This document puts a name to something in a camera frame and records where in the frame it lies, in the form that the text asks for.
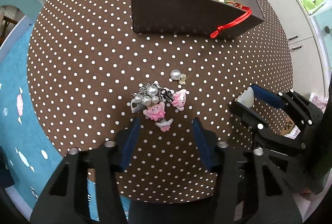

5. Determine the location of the white jade pendant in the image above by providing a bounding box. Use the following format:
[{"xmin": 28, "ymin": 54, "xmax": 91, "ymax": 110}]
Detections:
[{"xmin": 236, "ymin": 87, "xmax": 254, "ymax": 108}]

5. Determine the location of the small white pink charm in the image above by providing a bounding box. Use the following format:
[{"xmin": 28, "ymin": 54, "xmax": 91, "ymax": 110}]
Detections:
[{"xmin": 155, "ymin": 118, "xmax": 173, "ymax": 132}]

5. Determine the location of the pink white bunny charm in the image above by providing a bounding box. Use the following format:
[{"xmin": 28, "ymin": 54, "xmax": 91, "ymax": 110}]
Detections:
[{"xmin": 171, "ymin": 89, "xmax": 187, "ymax": 111}]

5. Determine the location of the pink cartoon charm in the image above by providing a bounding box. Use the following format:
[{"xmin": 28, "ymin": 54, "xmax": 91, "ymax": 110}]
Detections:
[{"xmin": 143, "ymin": 102, "xmax": 165, "ymax": 122}]

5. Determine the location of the pearl keychain cluster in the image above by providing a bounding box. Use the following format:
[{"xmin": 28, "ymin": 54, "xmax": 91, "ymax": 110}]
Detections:
[{"xmin": 130, "ymin": 82, "xmax": 173, "ymax": 113}]

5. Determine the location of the red cord bracelet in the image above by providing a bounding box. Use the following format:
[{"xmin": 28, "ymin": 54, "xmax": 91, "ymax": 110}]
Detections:
[{"xmin": 210, "ymin": 0, "xmax": 253, "ymax": 39}]

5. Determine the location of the teal candy pattern bedspread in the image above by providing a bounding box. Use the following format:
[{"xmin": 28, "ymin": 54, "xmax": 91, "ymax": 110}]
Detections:
[{"xmin": 1, "ymin": 23, "xmax": 130, "ymax": 208}]

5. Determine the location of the brown polka dot tablecloth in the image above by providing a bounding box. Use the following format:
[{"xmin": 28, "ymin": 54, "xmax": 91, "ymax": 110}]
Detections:
[{"xmin": 27, "ymin": 0, "xmax": 293, "ymax": 203}]

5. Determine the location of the large pearl earring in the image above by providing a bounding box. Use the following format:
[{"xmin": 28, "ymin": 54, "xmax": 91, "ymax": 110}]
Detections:
[{"xmin": 170, "ymin": 69, "xmax": 187, "ymax": 85}]

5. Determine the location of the green white package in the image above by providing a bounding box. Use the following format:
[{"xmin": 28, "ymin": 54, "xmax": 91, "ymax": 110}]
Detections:
[{"xmin": 301, "ymin": 0, "xmax": 326, "ymax": 15}]

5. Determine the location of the white cabinet with handles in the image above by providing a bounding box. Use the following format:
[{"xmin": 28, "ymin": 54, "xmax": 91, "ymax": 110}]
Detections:
[{"xmin": 268, "ymin": 0, "xmax": 330, "ymax": 97}]

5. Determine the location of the light blue bed frame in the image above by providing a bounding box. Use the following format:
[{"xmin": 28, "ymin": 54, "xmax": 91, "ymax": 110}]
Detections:
[{"xmin": 1, "ymin": 0, "xmax": 44, "ymax": 61}]

